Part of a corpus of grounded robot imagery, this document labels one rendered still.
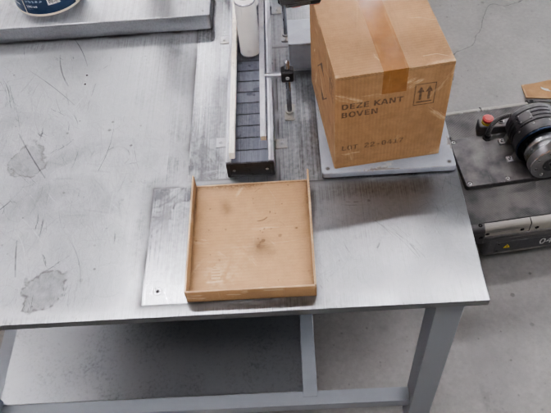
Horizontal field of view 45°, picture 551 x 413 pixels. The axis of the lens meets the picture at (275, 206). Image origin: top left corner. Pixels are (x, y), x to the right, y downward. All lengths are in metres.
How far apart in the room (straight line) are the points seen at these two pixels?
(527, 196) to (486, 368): 0.57
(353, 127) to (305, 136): 0.22
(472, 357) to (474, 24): 1.68
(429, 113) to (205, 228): 0.53
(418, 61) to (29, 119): 0.99
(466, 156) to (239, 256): 1.17
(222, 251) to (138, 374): 0.69
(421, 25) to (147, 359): 1.20
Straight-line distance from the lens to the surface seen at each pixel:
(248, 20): 1.67
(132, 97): 1.77
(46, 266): 1.49
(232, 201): 1.48
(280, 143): 1.58
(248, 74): 1.69
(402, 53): 1.36
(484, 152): 2.38
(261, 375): 1.93
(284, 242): 1.40
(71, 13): 2.02
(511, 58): 3.17
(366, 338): 2.22
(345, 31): 1.41
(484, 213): 2.24
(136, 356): 2.02
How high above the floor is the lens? 1.99
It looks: 52 degrees down
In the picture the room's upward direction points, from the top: 6 degrees counter-clockwise
